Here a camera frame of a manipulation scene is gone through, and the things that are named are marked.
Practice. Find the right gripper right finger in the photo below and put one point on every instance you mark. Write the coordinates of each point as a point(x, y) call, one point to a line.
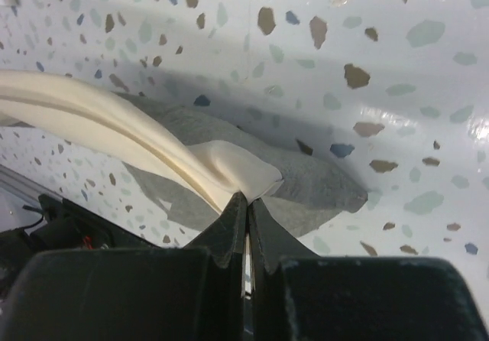
point(299, 295)

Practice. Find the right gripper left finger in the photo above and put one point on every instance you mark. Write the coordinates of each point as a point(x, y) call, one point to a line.
point(191, 293)

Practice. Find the grey cream underwear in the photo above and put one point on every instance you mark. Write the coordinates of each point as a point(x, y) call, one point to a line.
point(185, 161)

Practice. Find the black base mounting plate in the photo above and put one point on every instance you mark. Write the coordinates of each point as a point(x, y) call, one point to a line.
point(62, 225)

